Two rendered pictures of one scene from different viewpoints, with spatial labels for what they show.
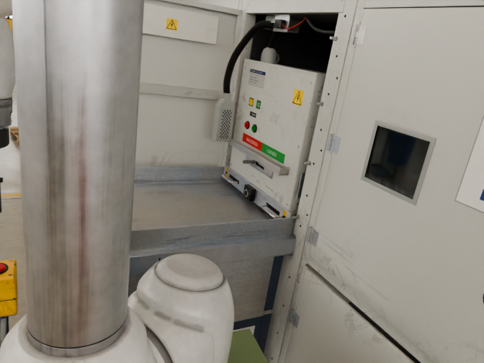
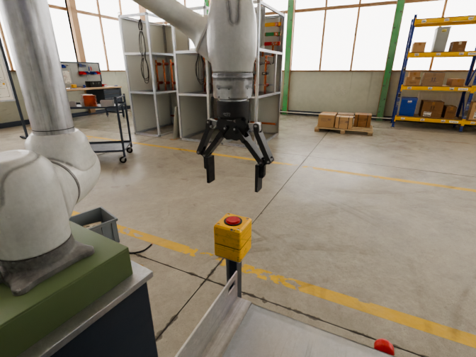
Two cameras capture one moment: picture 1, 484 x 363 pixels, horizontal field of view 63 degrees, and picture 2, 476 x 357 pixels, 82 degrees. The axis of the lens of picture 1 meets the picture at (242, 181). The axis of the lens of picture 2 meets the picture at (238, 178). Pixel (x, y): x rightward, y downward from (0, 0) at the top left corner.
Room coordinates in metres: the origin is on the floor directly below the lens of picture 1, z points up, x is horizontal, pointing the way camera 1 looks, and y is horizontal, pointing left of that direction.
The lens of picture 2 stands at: (1.28, 0.15, 1.28)
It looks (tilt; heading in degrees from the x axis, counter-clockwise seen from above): 21 degrees down; 146
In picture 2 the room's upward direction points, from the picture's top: straight up
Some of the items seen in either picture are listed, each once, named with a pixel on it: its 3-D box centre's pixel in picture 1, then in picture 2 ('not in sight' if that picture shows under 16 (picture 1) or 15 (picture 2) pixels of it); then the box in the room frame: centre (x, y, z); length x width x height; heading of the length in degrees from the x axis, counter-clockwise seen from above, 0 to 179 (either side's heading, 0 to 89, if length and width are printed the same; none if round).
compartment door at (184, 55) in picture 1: (160, 91); not in sight; (1.69, 0.40, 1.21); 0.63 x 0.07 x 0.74; 114
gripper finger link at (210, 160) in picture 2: not in sight; (210, 168); (0.67, 0.47, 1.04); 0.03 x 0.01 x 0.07; 120
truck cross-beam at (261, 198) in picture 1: (256, 192); not in sight; (1.50, -0.07, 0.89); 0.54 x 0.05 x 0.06; 30
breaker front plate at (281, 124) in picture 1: (263, 130); not in sight; (1.49, -0.05, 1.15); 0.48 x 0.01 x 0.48; 30
